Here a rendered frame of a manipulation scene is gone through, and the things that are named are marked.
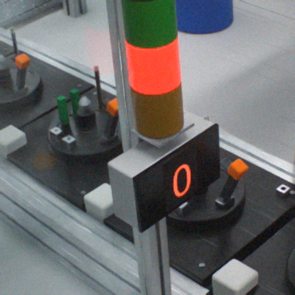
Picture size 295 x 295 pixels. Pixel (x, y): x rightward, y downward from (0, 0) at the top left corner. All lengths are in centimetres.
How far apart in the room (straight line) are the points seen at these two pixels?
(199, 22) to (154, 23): 111
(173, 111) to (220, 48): 101
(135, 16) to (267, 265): 46
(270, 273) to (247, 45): 85
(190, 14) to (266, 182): 71
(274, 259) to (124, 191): 33
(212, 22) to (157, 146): 107
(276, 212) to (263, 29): 80
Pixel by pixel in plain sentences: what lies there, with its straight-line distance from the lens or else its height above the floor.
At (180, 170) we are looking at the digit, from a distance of 80.
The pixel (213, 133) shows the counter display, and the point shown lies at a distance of 82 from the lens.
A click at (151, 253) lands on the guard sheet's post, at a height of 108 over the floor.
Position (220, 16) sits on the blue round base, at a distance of 182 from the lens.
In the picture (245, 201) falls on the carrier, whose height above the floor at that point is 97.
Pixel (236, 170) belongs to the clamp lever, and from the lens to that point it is 104.
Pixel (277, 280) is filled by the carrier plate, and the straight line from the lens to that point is 102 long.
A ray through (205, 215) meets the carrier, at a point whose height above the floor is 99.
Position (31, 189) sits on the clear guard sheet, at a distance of 74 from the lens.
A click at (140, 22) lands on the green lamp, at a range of 70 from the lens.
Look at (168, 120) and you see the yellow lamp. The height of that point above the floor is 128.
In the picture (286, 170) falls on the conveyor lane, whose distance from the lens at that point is 121.
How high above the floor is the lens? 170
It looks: 36 degrees down
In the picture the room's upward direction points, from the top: 6 degrees counter-clockwise
